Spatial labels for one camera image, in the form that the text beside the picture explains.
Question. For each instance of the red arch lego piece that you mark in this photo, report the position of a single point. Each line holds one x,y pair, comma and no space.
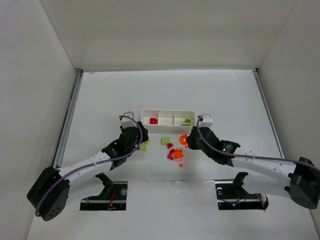
170,154

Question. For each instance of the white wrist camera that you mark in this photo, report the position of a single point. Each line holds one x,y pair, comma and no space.
126,119
205,120

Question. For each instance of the small red lego piece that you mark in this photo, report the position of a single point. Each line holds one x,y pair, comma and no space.
170,145

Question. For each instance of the orange round lego disc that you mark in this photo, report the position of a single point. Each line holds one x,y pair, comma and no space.
178,154

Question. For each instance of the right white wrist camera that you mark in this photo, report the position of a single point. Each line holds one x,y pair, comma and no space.
205,120

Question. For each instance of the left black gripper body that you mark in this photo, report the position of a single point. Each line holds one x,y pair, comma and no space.
141,132

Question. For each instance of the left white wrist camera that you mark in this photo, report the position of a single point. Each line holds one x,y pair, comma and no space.
126,119

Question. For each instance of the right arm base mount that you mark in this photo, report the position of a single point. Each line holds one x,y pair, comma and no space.
232,196

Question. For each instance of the green lego brick small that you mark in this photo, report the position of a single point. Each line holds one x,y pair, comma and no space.
143,147

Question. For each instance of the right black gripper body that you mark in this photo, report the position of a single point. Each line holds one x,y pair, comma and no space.
193,137

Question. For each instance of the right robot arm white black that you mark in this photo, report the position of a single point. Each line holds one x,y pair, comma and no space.
298,180

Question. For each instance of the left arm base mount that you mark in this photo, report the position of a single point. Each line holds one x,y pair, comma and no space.
113,196

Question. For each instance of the red half-round lego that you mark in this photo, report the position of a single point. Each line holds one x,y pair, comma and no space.
153,121

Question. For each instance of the white three-compartment tray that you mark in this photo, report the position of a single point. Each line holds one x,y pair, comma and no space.
168,121

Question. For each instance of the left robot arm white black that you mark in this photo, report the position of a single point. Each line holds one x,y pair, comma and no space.
52,189

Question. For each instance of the orange half-ring lego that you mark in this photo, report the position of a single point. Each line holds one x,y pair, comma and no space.
183,139

